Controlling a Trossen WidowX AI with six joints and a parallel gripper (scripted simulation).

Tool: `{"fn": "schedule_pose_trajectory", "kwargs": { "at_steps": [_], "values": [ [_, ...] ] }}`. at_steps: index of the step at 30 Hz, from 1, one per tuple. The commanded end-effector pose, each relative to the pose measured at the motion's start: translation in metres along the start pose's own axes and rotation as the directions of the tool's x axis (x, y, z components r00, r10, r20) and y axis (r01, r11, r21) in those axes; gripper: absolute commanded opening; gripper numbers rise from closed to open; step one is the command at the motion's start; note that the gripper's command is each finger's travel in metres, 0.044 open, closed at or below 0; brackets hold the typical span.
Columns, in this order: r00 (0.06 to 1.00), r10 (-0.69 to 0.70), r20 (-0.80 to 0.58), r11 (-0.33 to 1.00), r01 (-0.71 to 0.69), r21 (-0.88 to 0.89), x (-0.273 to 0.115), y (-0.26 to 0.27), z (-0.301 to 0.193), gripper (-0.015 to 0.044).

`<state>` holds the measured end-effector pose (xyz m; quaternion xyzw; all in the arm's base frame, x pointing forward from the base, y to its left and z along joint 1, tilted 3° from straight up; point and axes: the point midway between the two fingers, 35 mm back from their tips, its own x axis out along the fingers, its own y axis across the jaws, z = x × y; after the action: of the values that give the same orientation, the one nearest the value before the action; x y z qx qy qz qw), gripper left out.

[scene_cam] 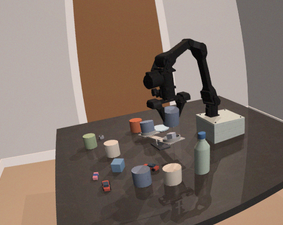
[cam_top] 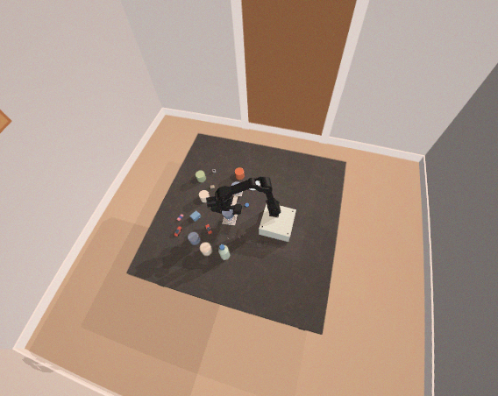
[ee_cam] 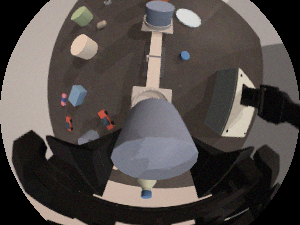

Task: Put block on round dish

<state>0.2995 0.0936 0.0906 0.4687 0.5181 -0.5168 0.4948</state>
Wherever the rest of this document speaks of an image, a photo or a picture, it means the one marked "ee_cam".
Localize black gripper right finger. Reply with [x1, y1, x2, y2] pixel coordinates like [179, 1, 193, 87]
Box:
[190, 136, 254, 198]

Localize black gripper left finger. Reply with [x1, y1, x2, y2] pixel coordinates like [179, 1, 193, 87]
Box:
[46, 128, 122, 197]

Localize green cylinder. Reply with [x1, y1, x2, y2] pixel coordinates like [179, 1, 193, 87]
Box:
[72, 6, 93, 27]

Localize white round dish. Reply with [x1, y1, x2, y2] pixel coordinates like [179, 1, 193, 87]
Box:
[175, 8, 200, 28]

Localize small blue disc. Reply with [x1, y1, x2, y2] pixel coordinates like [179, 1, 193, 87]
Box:
[179, 51, 190, 60]

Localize blue cube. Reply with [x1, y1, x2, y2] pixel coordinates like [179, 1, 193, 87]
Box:
[68, 84, 88, 107]

